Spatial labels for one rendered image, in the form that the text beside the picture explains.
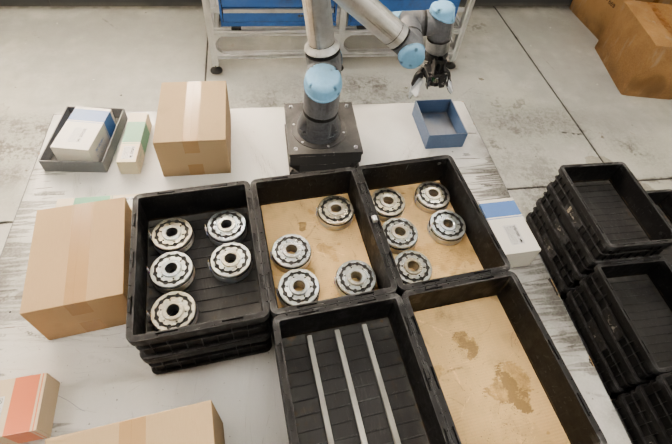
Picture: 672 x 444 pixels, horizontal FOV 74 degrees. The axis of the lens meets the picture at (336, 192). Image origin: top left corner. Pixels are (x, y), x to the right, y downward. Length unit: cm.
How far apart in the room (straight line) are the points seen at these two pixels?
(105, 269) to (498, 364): 97
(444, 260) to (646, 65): 272
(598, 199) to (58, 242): 195
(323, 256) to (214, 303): 30
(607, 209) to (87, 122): 201
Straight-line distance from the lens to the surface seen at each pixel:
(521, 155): 294
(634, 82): 381
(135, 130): 170
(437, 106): 186
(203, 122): 152
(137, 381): 127
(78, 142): 167
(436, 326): 117
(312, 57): 148
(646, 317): 208
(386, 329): 114
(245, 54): 311
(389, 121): 179
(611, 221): 212
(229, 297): 116
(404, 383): 111
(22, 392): 128
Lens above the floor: 187
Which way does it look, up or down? 51 degrees down
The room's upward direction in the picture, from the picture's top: 7 degrees clockwise
